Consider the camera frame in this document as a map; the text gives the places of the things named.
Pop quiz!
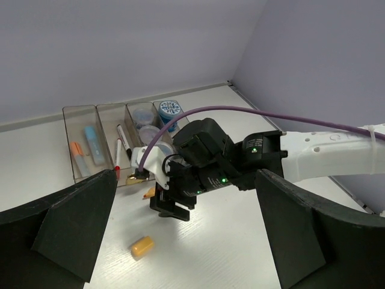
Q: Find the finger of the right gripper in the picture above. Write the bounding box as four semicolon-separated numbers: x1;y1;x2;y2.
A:
150;193;190;222

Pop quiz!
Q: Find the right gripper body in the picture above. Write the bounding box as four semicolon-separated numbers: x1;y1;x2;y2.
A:
156;156;210;211

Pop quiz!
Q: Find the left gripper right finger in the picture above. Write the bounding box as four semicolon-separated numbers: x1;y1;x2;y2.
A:
255;170;384;288

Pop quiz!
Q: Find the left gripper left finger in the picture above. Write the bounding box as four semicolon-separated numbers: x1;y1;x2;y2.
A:
1;170;117;288

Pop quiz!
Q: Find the orange highlighter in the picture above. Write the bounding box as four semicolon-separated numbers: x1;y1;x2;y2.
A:
143;187;156;199

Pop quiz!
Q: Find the yellow highlighter cap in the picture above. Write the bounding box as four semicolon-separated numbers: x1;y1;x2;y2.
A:
131;236;155;258

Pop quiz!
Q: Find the paperclip jar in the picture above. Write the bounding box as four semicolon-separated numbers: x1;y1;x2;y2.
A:
132;108;155;129
138;125;160;146

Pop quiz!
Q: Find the red whiteboard marker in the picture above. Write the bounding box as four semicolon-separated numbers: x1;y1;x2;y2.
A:
114;138;122;180

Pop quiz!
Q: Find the blue paint jar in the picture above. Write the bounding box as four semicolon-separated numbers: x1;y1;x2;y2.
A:
158;100;183;125

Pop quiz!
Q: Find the black whiteboard marker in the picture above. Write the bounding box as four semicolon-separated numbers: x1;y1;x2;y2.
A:
117;125;132;160

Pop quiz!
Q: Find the blue highlighter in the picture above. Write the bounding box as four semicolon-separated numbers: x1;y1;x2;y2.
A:
91;141;105;166

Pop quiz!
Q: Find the clear pencil-shaped highlighter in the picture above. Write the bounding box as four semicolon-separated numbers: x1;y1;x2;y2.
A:
75;155;91;178

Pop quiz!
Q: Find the orange highlighter cap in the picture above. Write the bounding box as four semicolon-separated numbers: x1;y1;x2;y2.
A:
70;141;84;158

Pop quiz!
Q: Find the blue highlighter cap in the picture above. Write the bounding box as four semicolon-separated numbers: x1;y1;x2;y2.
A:
84;126;97;143

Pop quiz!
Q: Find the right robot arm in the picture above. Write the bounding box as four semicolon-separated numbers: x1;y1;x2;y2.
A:
150;118;384;222

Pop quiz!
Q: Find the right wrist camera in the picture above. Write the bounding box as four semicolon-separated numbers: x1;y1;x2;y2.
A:
129;146;169;190

